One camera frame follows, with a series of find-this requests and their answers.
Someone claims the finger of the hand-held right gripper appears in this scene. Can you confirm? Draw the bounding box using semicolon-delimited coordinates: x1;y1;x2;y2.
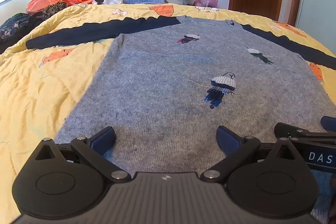
274;122;336;141
321;115;336;132

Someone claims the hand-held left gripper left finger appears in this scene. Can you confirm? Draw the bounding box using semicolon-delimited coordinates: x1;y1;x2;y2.
31;126;132;183

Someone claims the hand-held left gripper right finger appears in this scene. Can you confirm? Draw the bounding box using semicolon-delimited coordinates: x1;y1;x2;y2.
199;125;307;183

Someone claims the grey sweater with navy sleeves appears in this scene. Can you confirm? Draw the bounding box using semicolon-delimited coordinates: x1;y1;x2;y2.
26;15;336;224

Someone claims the yellow floral quilt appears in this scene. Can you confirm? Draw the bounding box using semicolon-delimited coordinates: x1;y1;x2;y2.
0;2;336;224

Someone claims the leopard print cloth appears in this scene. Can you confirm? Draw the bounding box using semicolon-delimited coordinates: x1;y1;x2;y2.
31;2;69;20

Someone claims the dark floral cloth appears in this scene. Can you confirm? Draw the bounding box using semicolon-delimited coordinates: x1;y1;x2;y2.
0;13;40;54

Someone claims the blue knitted cloth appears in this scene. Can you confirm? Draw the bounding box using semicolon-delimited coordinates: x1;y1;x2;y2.
121;0;166;5

